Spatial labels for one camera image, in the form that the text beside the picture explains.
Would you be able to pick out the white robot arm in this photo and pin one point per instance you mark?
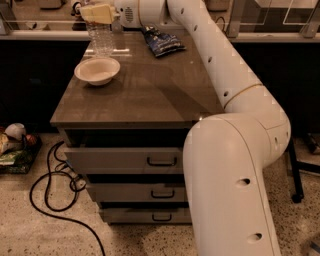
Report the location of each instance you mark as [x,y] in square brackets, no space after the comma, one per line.
[224,155]

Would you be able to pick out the middle grey drawer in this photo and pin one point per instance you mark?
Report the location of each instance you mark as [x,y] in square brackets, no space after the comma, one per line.
[137,192]

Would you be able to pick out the basket of toy food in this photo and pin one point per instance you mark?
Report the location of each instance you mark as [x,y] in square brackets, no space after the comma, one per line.
[18,149]

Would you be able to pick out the bottom grey drawer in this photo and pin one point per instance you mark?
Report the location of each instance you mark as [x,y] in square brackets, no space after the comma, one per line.
[145,216]

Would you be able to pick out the grey drawer cabinet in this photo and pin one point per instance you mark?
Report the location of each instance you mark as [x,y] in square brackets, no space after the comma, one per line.
[151,103]

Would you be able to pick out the grey drawer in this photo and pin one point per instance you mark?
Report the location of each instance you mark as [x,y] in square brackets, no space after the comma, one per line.
[137,192]
[145,216]
[125,160]

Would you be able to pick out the blue chip bag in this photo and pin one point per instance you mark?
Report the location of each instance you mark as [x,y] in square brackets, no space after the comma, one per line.
[161,43]

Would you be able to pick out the black stand leg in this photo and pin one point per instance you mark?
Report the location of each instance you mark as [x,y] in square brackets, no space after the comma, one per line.
[297,166]

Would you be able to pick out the clear plastic water bottle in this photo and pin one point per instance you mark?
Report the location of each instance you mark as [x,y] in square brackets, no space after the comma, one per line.
[101,38]

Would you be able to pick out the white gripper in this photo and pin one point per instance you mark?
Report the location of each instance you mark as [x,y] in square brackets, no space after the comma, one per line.
[126,14]

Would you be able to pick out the top grey drawer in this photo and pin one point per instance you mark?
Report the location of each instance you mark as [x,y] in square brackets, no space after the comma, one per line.
[125,160]

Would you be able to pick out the white paper bowl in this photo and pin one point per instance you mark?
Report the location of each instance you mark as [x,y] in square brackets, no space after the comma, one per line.
[97,71]

